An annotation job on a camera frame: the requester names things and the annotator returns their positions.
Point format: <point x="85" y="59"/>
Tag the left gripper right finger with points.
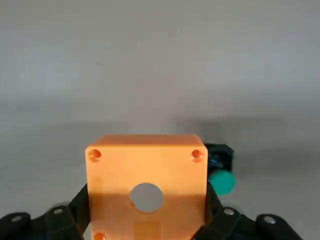
<point x="237" y="227"/>

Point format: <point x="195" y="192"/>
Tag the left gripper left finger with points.
<point x="50" y="225"/>

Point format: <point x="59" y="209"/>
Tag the orange button box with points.
<point x="150" y="165"/>

